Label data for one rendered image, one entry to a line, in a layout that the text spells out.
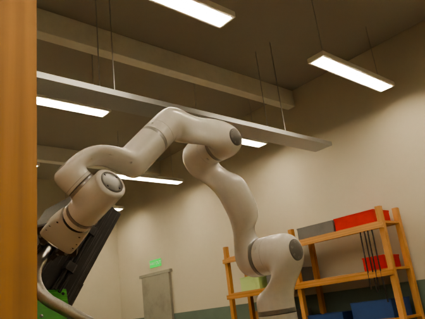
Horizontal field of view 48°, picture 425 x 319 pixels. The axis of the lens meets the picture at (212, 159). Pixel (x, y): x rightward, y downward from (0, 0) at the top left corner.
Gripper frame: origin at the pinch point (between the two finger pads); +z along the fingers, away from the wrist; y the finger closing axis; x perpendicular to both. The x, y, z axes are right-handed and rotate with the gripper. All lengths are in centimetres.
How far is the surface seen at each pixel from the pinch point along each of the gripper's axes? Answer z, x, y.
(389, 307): 127, -339, -405
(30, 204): -35.8, 25.7, 12.1
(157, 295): 615, -630, -339
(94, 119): 360, -633, 0
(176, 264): 530, -648, -319
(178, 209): 467, -723, -255
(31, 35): -49, 0, 33
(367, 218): 89, -422, -340
